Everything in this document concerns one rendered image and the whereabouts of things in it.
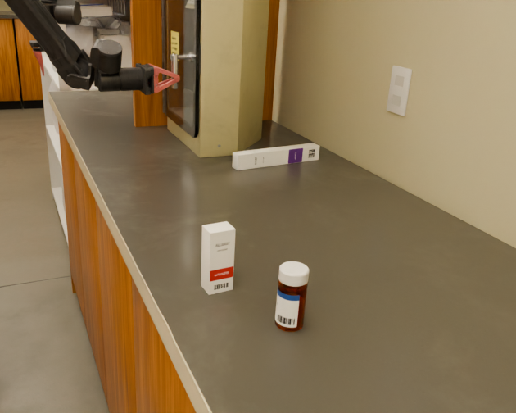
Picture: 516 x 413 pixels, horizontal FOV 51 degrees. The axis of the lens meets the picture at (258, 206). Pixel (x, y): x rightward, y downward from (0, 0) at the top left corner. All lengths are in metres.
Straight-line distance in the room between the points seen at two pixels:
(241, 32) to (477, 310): 0.91
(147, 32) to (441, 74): 0.90
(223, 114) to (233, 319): 0.80
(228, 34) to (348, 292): 0.81
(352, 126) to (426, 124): 0.30
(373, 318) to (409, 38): 0.78
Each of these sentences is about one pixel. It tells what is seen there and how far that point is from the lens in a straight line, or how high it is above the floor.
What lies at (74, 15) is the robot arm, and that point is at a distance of 1.75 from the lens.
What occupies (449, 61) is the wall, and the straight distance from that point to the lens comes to 1.30.
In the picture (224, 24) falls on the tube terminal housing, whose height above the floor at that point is 1.29.
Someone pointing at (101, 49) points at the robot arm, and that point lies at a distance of 1.36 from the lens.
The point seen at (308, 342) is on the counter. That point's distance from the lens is 0.75.
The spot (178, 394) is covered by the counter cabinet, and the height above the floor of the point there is 0.78.
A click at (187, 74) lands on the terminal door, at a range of 1.50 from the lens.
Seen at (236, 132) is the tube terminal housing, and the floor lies 1.01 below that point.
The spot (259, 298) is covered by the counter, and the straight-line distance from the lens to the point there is 0.84.
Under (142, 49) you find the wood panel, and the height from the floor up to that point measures 1.18.
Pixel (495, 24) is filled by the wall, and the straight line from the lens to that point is 1.22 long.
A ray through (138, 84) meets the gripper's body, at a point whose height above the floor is 1.14.
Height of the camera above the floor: 1.38
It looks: 22 degrees down
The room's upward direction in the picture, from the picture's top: 3 degrees clockwise
